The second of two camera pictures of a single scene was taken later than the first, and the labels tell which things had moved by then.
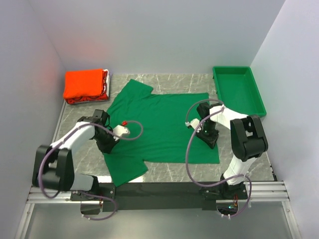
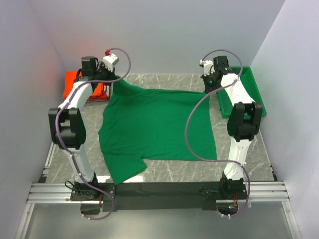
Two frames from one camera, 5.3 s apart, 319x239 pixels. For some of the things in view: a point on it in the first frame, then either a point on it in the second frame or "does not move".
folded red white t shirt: (104, 96) does not move
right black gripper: (211, 141) -> (208, 88)
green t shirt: (162, 129) does not move
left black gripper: (107, 148) -> (111, 75)
